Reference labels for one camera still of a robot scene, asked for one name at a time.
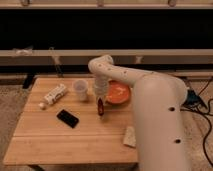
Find black rectangular phone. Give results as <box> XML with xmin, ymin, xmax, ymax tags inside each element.
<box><xmin>57</xmin><ymin>110</ymin><xmax>79</xmax><ymax>128</ymax></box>

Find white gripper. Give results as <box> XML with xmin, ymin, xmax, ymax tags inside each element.
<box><xmin>93</xmin><ymin>78</ymin><xmax>109</xmax><ymax>117</ymax></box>

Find black floor cables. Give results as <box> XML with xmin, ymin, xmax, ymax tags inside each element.
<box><xmin>181</xmin><ymin>78</ymin><xmax>213</xmax><ymax>168</ymax></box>

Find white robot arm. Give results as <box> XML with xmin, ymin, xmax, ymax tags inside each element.
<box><xmin>88</xmin><ymin>55</ymin><xmax>192</xmax><ymax>171</ymax></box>

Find red pepper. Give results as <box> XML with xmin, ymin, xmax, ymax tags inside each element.
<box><xmin>98</xmin><ymin>98</ymin><xmax>102</xmax><ymax>116</ymax></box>

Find white plastic bottle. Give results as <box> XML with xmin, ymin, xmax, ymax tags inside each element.
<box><xmin>38</xmin><ymin>84</ymin><xmax>68</xmax><ymax>110</ymax></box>

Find grey horizontal rail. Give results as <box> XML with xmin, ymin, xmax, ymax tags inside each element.
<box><xmin>0</xmin><ymin>49</ymin><xmax>213</xmax><ymax>66</ymax></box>

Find beige sponge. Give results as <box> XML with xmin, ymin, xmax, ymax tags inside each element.
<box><xmin>123</xmin><ymin>126</ymin><xmax>136</xmax><ymax>148</ymax></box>

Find wooden table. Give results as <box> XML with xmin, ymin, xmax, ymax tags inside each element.
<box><xmin>3</xmin><ymin>78</ymin><xmax>137</xmax><ymax>165</ymax></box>

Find clear plastic cup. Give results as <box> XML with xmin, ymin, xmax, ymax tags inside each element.
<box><xmin>72</xmin><ymin>79</ymin><xmax>88</xmax><ymax>101</ymax></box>

